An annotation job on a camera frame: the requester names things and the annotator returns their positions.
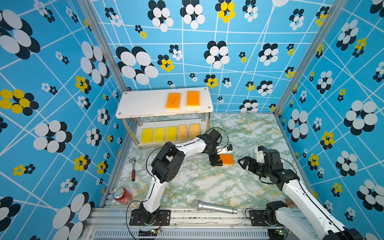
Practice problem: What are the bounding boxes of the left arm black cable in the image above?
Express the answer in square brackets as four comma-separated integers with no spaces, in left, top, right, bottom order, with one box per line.
[206,127,230,148]

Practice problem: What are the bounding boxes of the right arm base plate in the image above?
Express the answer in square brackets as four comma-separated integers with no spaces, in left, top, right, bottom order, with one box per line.
[246,209,284,228]

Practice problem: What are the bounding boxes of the circuit board right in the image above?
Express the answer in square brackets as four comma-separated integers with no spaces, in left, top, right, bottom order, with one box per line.
[268,229,289,240]

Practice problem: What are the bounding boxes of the green circuit board left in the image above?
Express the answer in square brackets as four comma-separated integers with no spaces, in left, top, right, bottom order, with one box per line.
[138,228,162,237]

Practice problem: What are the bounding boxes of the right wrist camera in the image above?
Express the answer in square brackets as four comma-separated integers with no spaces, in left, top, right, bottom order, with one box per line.
[257,146,265,163]

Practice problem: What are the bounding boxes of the tan porous sponge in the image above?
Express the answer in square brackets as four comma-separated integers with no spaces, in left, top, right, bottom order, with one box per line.
[179,125,189,141]
[190,124,201,140]

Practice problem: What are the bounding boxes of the orange sponge front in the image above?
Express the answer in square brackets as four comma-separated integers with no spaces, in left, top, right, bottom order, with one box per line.
[220,155,234,166]

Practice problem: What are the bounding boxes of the orange sponge back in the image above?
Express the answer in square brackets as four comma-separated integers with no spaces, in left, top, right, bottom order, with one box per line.
[186,91,200,108]

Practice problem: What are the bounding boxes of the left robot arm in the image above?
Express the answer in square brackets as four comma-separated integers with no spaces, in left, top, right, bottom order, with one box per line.
[139,129,233,224]

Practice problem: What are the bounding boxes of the yellow sponge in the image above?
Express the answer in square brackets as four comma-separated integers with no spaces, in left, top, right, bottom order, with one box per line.
[166,127,178,142]
[154,128,166,143]
[141,128,153,144]

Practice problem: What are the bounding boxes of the orange sponge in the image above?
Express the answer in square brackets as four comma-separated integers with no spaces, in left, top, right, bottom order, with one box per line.
[220,155,234,166]
[166,93,182,111]
[186,91,200,108]

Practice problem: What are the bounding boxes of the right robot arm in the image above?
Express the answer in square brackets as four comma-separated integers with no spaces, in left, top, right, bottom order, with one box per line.
[238,147,363,240]

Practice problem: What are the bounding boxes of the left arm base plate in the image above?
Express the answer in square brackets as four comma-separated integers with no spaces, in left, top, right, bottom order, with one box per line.
[129,209,171,226]

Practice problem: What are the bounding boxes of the yellow sponge back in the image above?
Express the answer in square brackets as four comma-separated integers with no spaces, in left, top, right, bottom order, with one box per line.
[141,128,153,144]

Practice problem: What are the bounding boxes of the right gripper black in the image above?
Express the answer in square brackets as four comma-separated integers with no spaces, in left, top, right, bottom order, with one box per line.
[238,156,272,178]

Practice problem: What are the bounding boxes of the aluminium front rail frame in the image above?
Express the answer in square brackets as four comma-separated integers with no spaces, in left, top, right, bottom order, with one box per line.
[80,206,343,240]

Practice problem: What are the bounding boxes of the silver microphone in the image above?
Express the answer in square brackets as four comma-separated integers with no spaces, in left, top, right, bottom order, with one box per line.
[192,200,238,215]

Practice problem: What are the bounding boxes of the red soda can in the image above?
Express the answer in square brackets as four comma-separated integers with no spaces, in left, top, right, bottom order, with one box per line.
[113,187,133,205]

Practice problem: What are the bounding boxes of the white two-tier shelf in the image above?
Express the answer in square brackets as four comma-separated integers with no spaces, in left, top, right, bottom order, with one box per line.
[116,87,214,148]

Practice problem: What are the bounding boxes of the red handled wrench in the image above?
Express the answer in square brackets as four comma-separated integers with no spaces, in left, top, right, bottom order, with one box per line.
[131,158,136,182]

